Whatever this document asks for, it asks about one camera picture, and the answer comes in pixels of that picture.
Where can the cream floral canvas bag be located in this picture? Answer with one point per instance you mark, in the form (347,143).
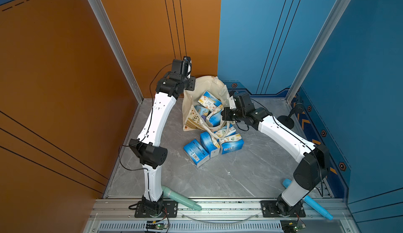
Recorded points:
(191,119)

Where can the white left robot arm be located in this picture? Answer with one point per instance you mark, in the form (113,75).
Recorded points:
(146,146)

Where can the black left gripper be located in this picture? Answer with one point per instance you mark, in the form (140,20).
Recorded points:
(192,81)

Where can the floral tissue pack front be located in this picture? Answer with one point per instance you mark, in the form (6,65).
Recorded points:
(214,118)

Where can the blue tissue pack left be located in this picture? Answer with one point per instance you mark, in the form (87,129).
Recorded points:
(197,153)

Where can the blue handheld cylinder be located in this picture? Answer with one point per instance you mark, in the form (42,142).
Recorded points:
(315,203)

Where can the floral tissue pack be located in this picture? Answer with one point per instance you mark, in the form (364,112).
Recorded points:
(214,118)
(209,101)

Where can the circuit board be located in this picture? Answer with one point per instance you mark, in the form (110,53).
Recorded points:
(292,226)
(156,226)

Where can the upright blue tissue pack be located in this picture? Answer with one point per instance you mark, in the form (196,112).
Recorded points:
(210,144)

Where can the right circuit board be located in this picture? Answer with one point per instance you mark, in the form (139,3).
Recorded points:
(292,226)

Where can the green handheld cylinder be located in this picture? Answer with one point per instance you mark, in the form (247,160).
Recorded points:
(168,193)

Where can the aluminium corner post left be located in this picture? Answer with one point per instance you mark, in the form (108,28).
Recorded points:
(113,41)

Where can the left circuit board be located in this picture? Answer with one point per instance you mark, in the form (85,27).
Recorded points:
(156,226)

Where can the aluminium corner post right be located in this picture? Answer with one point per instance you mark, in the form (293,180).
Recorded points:
(328,27)

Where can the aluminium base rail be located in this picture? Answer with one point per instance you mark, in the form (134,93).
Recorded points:
(218,215)

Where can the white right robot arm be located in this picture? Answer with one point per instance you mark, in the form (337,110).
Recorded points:
(313,160)

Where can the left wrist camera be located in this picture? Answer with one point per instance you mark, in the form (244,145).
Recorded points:
(188,64)

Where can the blue tissue pack centre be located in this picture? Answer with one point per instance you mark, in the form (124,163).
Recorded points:
(231,143)

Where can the black round-base microphone stand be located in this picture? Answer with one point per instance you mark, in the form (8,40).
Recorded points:
(287,120)

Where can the aluminium corner post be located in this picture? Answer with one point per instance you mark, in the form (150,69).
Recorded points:
(113,41)
(328,27)

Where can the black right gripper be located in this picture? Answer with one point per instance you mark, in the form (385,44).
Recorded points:
(225,116)

